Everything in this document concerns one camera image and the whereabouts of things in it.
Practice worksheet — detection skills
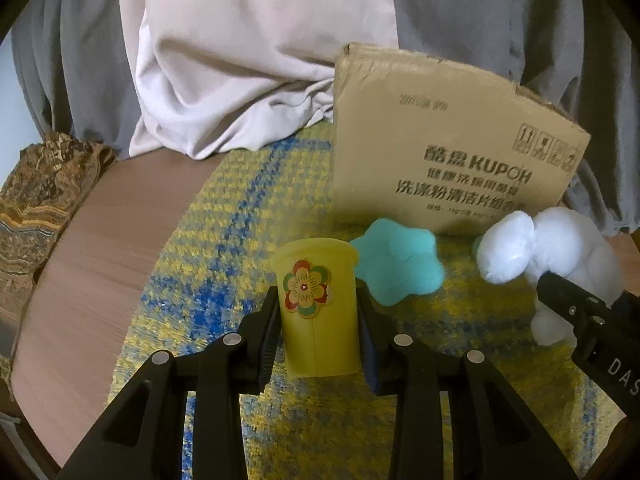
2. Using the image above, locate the white plush dog toy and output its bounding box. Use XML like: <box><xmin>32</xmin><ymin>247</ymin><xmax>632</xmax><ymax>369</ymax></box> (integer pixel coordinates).
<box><xmin>472</xmin><ymin>205</ymin><xmax>626</xmax><ymax>347</ymax></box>

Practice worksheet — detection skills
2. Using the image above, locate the teal star plush toy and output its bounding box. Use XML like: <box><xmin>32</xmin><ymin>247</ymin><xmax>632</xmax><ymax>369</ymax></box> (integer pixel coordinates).
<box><xmin>349</xmin><ymin>219</ymin><xmax>445</xmax><ymax>307</ymax></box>

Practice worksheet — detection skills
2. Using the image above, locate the yellow cup with flower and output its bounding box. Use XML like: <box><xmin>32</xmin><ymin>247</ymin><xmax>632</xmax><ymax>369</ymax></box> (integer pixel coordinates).
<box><xmin>270</xmin><ymin>237</ymin><xmax>361</xmax><ymax>378</ymax></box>

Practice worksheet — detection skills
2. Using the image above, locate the yellow blue plaid mat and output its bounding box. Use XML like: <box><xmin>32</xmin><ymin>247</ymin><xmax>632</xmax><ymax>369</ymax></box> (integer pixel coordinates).
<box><xmin>111</xmin><ymin>124</ymin><xmax>623</xmax><ymax>479</ymax></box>

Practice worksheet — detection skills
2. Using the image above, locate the brown patterned fabric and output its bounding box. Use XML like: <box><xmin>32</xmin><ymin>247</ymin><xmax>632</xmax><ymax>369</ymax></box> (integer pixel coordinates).
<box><xmin>1</xmin><ymin>132</ymin><xmax>117</xmax><ymax>366</ymax></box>

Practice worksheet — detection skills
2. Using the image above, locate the brown cardboard box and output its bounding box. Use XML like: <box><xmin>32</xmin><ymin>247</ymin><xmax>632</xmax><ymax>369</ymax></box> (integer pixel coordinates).
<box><xmin>332</xmin><ymin>44</ymin><xmax>590</xmax><ymax>234</ymax></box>

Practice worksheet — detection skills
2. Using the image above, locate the grey curtain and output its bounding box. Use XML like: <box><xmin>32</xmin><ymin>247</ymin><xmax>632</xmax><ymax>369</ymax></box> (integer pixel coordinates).
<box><xmin>11</xmin><ymin>0</ymin><xmax>639</xmax><ymax>235</ymax></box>

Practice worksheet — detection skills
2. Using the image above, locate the beige curtain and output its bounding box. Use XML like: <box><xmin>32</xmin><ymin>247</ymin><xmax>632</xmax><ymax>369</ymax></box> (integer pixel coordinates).
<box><xmin>119</xmin><ymin>0</ymin><xmax>398</xmax><ymax>160</ymax></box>

